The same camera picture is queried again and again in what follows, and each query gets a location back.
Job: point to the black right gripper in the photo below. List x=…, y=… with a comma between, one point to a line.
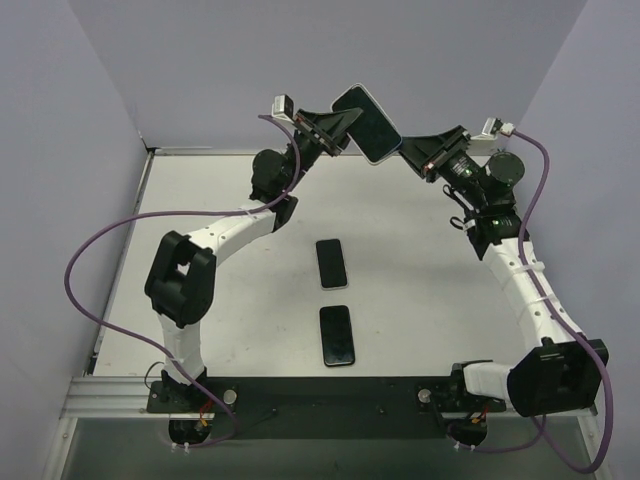
x=444, y=154

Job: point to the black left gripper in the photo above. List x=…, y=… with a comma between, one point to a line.
x=316, y=134

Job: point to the black phone with blue back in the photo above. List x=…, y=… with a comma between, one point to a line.
x=373, y=132

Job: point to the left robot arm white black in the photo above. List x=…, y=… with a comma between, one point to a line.
x=181, y=281

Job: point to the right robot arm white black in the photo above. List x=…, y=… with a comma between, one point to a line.
x=560, y=369

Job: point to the black phone in clear case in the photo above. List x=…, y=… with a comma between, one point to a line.
x=331, y=264

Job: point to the black phone near base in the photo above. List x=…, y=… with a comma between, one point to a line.
x=336, y=336

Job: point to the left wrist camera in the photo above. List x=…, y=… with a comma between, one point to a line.
x=283, y=108

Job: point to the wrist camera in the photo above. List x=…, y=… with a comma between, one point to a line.
x=489, y=140
x=283, y=108

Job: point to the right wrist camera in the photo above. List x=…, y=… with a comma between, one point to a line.
x=489, y=140

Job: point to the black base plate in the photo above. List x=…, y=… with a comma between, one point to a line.
x=319, y=408

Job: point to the aluminium front rail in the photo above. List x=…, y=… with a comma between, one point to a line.
x=130, y=397

